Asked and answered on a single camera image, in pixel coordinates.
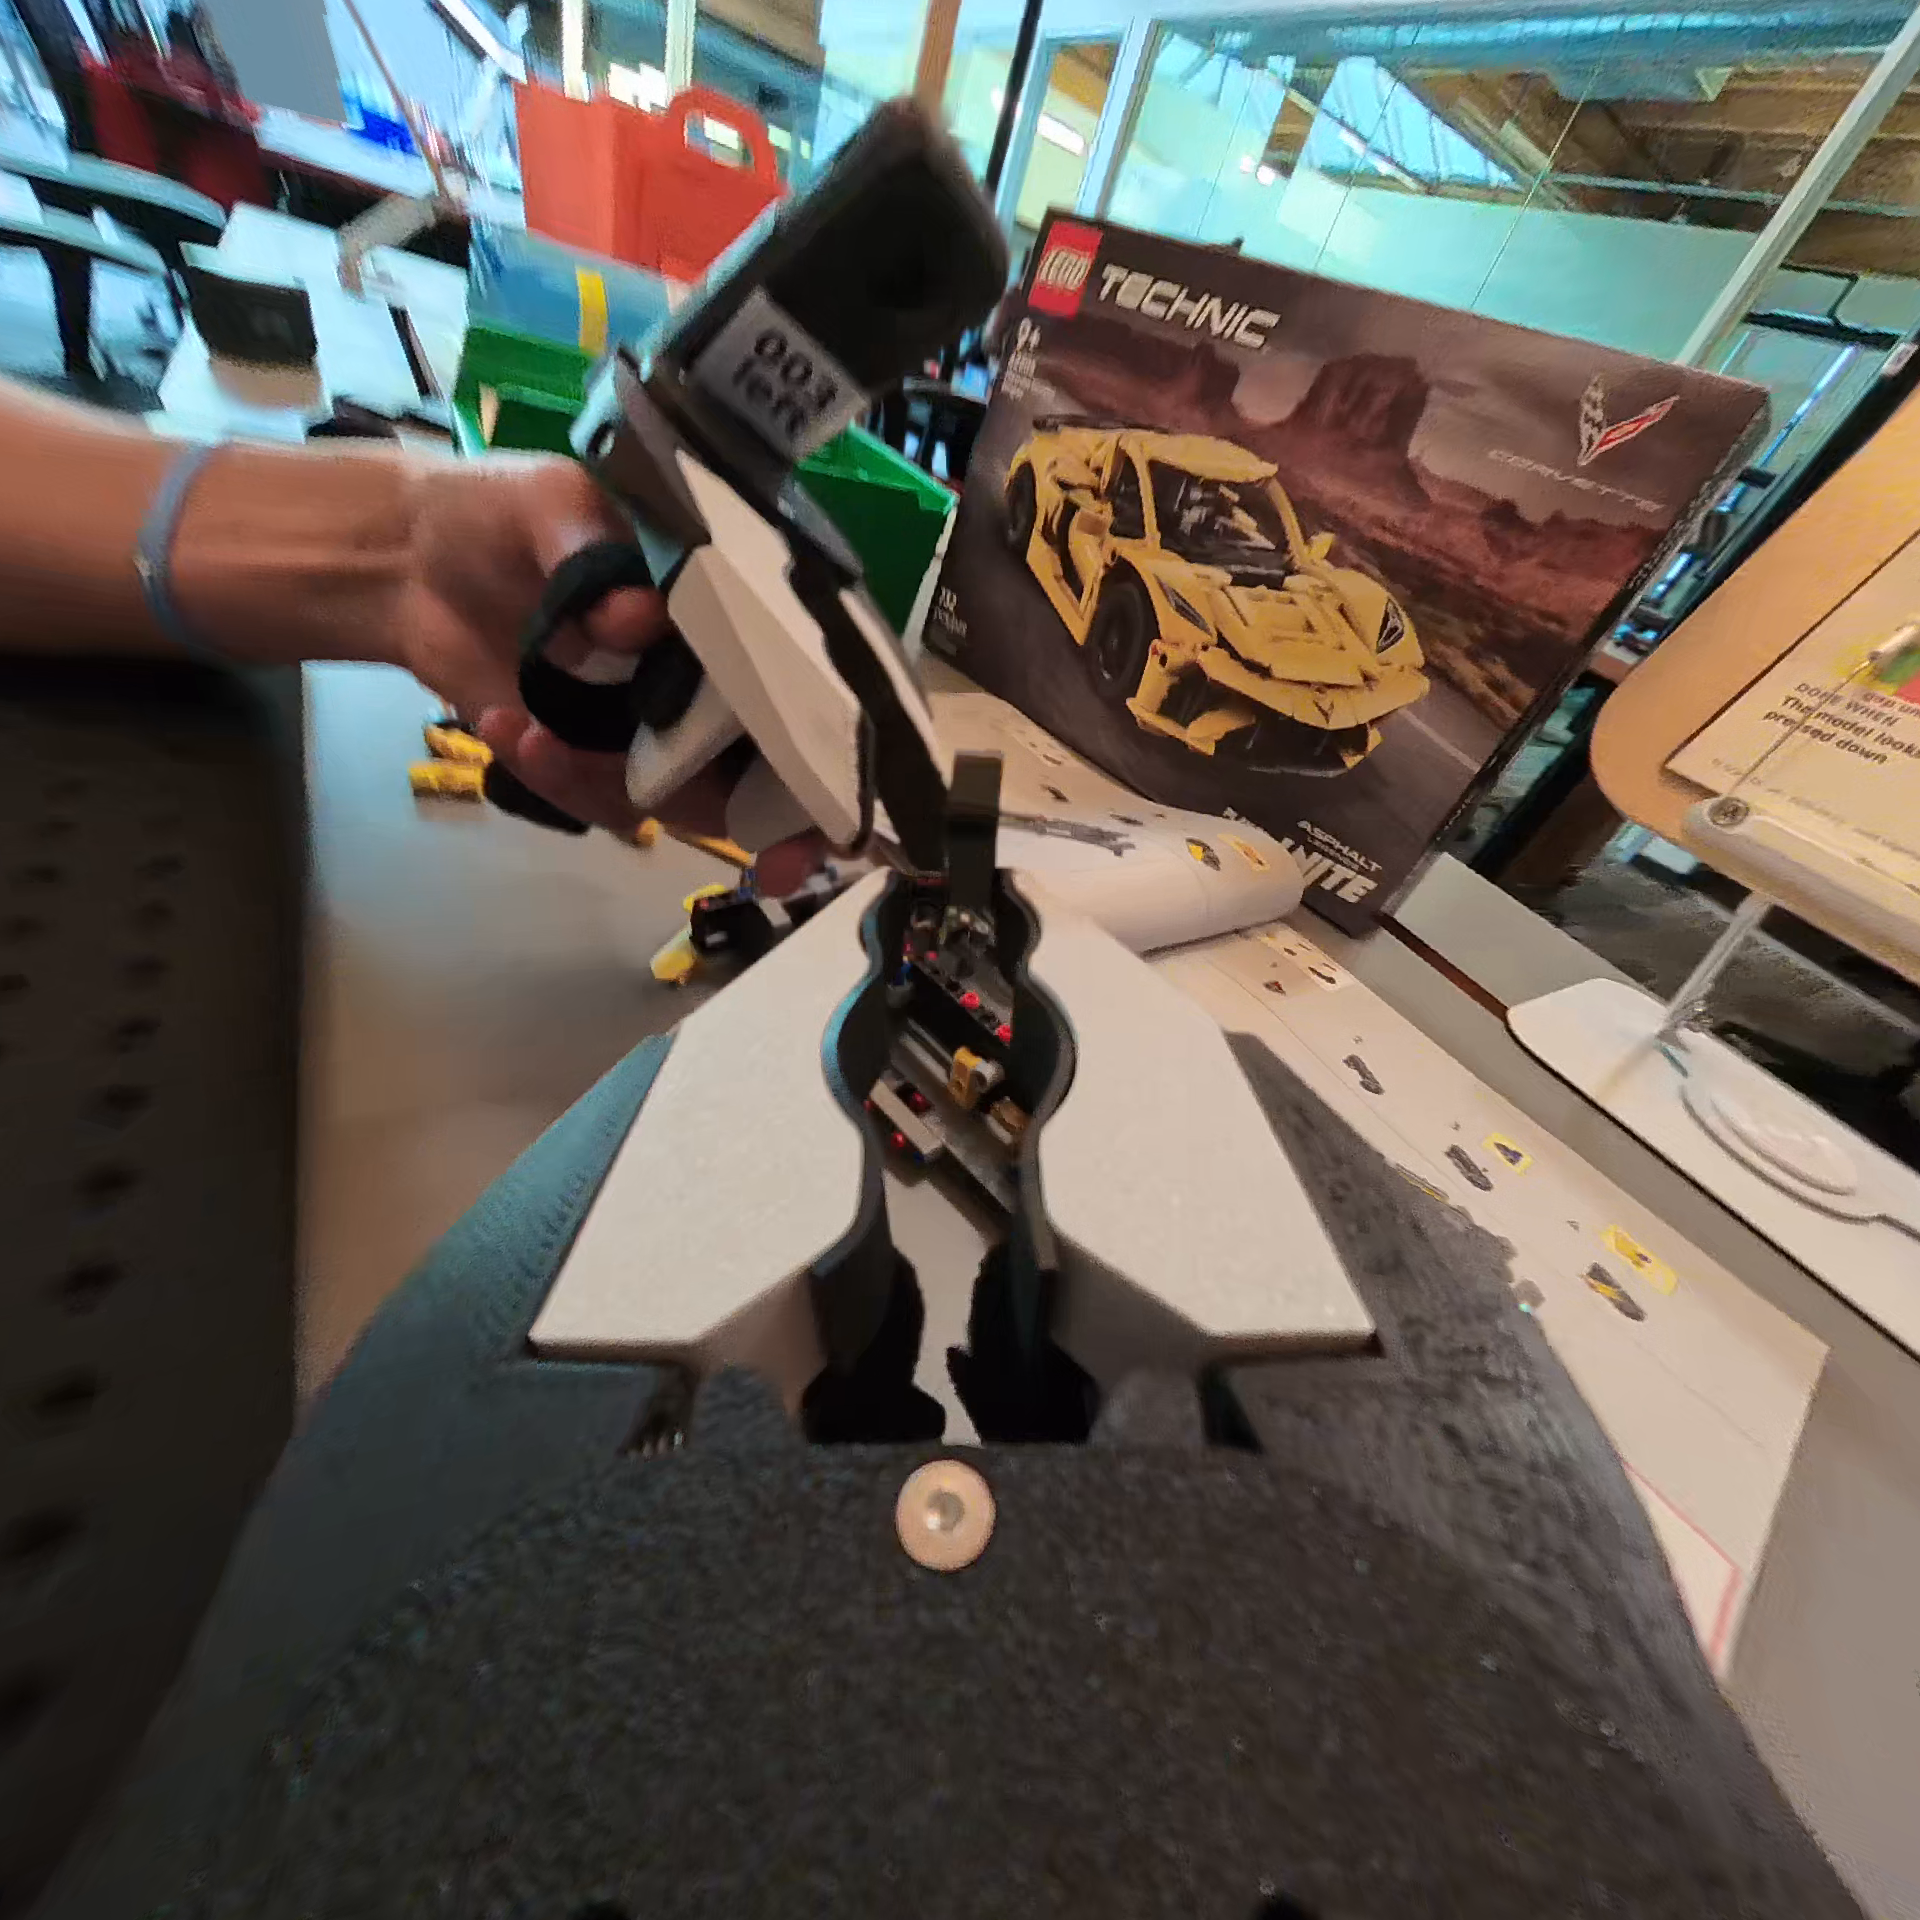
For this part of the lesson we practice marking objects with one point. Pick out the orange plastic carrier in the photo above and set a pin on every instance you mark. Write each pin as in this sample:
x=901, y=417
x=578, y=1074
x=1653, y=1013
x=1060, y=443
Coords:
x=628, y=182

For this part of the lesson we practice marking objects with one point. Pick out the wooden instruction board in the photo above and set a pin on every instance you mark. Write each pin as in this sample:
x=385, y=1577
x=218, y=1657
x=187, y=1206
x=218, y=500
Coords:
x=1681, y=705

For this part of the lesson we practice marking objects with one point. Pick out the blue wrapped bundle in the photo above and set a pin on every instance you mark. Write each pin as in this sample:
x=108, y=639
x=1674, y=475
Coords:
x=540, y=294

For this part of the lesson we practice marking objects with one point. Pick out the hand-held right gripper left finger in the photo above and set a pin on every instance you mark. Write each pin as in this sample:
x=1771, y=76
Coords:
x=690, y=1201

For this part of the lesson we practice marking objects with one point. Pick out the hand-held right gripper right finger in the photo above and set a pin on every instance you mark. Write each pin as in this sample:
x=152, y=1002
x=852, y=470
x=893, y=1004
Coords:
x=1201, y=1201

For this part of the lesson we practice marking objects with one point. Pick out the person's left hand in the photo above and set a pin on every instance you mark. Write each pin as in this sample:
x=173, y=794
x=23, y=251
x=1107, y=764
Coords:
x=481, y=570

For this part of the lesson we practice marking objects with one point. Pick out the black perforated chair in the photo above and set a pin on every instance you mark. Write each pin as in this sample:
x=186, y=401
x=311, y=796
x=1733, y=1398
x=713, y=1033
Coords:
x=136, y=1201

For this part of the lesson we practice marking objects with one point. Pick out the black lego set box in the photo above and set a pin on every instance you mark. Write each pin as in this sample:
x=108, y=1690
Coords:
x=1348, y=452

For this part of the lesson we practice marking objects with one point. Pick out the blue wristband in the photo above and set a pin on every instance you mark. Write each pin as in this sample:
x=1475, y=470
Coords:
x=165, y=540

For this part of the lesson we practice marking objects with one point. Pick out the white metal stand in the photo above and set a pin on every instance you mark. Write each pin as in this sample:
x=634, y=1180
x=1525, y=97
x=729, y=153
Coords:
x=1589, y=1037

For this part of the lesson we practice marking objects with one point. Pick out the green plastic bin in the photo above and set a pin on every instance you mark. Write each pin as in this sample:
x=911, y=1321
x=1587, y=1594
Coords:
x=856, y=495

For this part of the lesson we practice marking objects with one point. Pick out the lego instruction booklet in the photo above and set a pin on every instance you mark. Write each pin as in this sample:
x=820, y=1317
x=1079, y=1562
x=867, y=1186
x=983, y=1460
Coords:
x=1576, y=1349

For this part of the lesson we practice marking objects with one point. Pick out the person's left forearm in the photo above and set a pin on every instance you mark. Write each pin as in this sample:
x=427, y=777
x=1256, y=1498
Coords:
x=299, y=540

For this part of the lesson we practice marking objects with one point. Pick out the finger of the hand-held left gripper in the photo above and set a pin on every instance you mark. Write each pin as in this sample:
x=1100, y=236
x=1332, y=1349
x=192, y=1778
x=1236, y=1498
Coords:
x=763, y=662
x=892, y=676

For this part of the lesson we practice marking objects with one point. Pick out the lego car chassis model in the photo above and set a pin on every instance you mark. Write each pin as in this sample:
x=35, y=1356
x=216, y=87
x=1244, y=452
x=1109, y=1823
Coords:
x=937, y=1020

